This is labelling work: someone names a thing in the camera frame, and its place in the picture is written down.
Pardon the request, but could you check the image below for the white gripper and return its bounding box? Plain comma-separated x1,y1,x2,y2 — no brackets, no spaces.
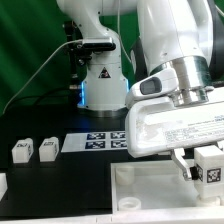
125,97,224,181

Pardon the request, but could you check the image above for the white square tabletop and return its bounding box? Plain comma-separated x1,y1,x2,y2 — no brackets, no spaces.
111,160,222,213

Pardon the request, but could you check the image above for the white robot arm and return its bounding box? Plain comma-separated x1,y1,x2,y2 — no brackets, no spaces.
56,0,224,179

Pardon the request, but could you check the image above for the paper sheet with AprilTags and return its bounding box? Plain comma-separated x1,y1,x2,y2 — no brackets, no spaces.
62,131,127,153

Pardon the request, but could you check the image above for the white obstacle bar left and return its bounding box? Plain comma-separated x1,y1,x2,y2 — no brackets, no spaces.
0,173,8,201

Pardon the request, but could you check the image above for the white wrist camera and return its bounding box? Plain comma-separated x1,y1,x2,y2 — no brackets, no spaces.
125,68,179,109

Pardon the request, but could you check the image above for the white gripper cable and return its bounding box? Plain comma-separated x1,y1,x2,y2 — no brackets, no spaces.
116,0,134,68

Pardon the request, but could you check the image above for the black cable on table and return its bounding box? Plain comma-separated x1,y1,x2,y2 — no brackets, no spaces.
5,87,72,111

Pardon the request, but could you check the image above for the white camera cable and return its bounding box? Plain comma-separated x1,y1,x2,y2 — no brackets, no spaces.
1,39,84,115

